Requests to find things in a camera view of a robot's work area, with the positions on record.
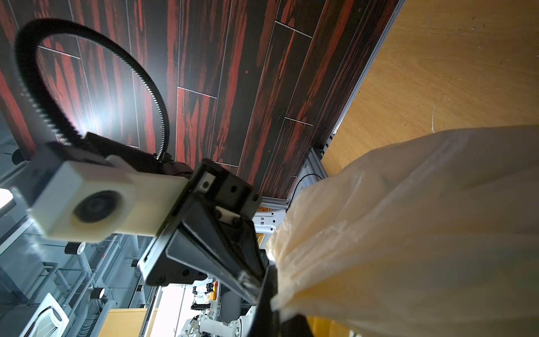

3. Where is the black corrugated cable hose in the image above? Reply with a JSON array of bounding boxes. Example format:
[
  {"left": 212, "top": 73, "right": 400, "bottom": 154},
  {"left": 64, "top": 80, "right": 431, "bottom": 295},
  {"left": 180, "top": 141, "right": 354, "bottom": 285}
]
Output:
[{"left": 13, "top": 17, "right": 171, "bottom": 161}]

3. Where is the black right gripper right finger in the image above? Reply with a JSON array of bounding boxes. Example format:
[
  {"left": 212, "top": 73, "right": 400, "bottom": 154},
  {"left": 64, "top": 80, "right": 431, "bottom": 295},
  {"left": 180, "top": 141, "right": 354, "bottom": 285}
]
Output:
[{"left": 281, "top": 315, "right": 314, "bottom": 337}]

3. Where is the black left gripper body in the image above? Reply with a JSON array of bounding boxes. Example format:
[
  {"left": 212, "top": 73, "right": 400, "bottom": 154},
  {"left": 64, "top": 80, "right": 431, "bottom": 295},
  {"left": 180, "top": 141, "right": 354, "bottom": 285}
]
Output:
[{"left": 139, "top": 159, "right": 262, "bottom": 286}]

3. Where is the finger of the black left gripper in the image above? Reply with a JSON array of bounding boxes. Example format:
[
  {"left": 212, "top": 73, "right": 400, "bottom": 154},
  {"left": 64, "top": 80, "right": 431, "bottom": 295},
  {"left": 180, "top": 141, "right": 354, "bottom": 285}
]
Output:
[{"left": 165, "top": 197, "right": 266, "bottom": 304}]

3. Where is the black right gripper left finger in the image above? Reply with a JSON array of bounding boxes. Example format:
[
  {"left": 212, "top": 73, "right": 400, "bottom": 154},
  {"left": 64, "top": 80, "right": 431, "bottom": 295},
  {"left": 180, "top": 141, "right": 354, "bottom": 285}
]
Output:
[{"left": 248, "top": 265, "right": 280, "bottom": 337}]

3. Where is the white plastic bag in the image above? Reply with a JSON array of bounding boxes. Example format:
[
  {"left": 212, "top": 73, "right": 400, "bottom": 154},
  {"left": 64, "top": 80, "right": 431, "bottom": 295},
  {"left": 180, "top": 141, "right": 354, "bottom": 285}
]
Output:
[{"left": 267, "top": 125, "right": 538, "bottom": 336}]

